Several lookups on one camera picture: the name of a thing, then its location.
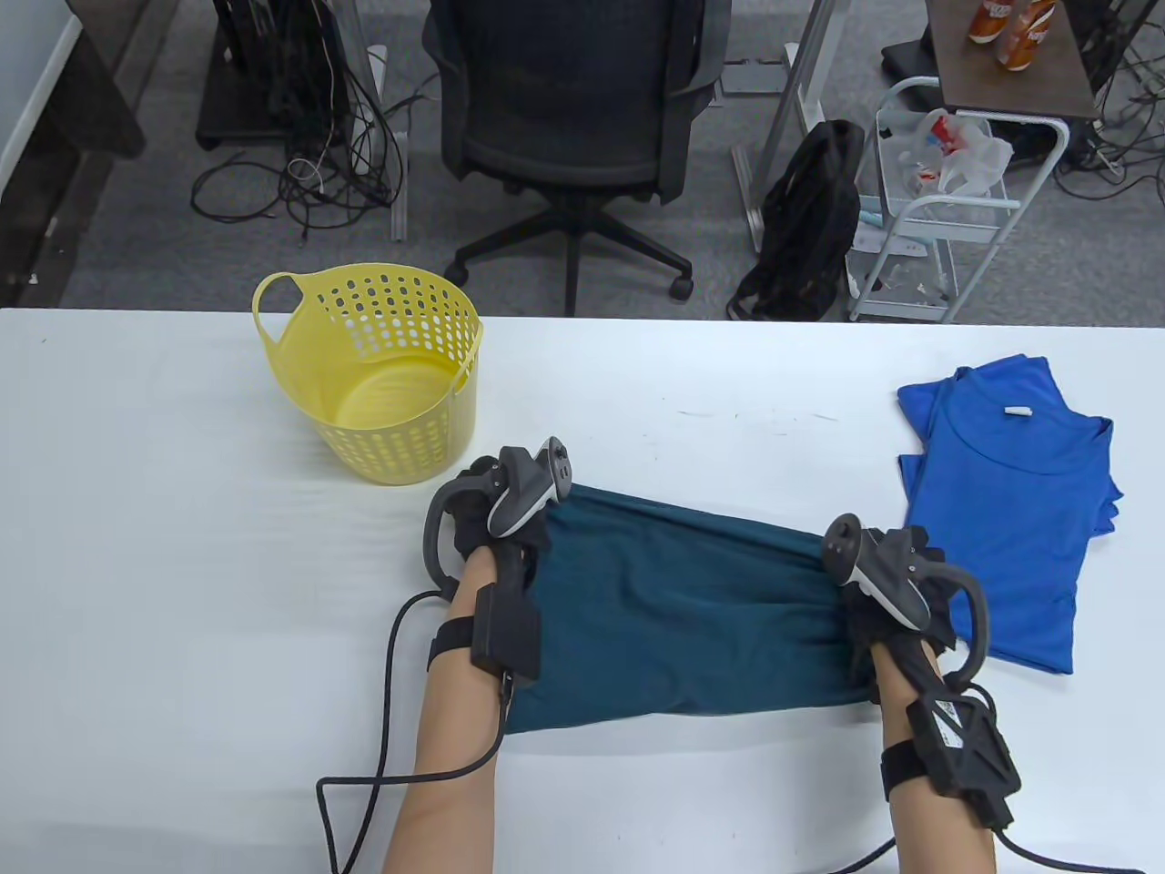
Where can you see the silver metal desk leg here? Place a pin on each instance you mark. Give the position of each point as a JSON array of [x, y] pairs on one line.
[[801, 91]]

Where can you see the person's right hand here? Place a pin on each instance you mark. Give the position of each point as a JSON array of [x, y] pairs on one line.
[[874, 624]]

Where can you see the black backpack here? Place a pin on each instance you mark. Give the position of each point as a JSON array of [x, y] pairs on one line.
[[805, 218]]

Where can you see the white metal desk leg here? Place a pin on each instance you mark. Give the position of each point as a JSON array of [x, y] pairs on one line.
[[399, 182]]

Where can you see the black forearm box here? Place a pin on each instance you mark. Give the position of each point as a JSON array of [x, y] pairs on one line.
[[505, 633]]

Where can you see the black computer tower stand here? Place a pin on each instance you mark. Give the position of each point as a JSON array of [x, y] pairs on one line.
[[264, 55]]

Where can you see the blue clothes shirt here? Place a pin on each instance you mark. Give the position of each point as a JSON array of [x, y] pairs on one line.
[[1001, 528]]

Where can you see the brown side table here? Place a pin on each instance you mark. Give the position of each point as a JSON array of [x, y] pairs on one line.
[[965, 73]]

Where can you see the black flat stand base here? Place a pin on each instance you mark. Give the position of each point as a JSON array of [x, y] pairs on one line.
[[910, 59]]

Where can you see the white plastic bag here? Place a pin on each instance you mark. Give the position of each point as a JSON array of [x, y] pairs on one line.
[[974, 159]]

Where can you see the person's right forearm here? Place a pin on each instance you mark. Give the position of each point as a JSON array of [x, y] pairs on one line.
[[928, 801]]

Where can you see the white desk with dark frame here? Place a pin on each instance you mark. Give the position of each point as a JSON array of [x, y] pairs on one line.
[[27, 82]]

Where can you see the grey metal foot plate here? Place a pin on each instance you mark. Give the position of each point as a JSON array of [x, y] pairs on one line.
[[755, 77]]

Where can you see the person's left hand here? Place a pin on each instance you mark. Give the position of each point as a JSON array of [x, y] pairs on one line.
[[473, 519]]

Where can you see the dark teal clothes garment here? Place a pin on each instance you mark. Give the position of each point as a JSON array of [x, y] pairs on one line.
[[683, 619]]

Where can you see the yellow laundry basket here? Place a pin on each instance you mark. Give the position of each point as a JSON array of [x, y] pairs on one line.
[[400, 401]]

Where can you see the white utility cart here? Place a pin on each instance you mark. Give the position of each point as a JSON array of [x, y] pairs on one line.
[[965, 228]]

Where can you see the black office chair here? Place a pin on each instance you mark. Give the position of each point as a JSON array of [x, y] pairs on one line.
[[564, 82]]

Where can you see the grey handheld controller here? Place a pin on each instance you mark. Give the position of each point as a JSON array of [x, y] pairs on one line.
[[523, 496], [883, 569]]

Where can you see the person's left forearm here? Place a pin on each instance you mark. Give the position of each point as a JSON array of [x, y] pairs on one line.
[[455, 746]]

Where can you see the orange drink bottle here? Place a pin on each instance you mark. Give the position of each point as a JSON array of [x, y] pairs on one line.
[[1019, 41], [987, 23]]

